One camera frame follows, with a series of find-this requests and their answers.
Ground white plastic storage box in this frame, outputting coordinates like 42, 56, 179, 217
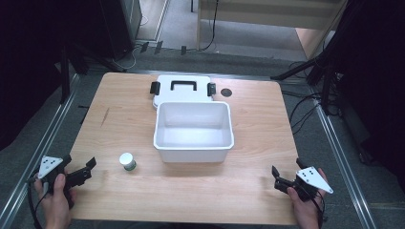
153, 100, 235, 164

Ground black floor cables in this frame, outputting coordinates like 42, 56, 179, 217
280, 60, 324, 136

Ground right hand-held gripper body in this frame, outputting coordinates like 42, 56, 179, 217
273, 166, 334, 203

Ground white lid with black handle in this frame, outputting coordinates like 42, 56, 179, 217
149, 74, 217, 111

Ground aluminium floor rail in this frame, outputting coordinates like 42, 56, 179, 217
313, 94, 379, 229
0, 73, 81, 229

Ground white floor cable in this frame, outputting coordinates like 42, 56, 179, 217
111, 13, 151, 72

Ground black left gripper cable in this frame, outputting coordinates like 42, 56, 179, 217
26, 177, 49, 229

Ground black tripod stand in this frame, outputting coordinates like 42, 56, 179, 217
269, 47, 338, 111

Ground person's left hand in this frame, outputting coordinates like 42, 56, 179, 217
33, 173, 77, 229

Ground black equipment case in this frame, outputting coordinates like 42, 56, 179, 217
96, 0, 143, 61

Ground black metal stand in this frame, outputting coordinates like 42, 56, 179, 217
59, 44, 72, 105

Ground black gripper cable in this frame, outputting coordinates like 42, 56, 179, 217
26, 177, 49, 229
309, 190, 330, 225

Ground small white jar green label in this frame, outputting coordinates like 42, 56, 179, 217
118, 152, 138, 172

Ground dark curtain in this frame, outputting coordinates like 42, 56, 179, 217
0, 0, 106, 152
318, 0, 405, 192

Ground light wooden cabinet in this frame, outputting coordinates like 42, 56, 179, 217
195, 0, 349, 60

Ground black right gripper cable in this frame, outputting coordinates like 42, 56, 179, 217
309, 190, 330, 225

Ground person's right hand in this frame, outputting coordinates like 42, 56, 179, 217
287, 168, 330, 229

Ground black hanging cable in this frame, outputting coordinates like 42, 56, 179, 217
201, 0, 221, 52

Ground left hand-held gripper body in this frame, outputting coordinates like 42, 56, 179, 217
27, 155, 94, 193

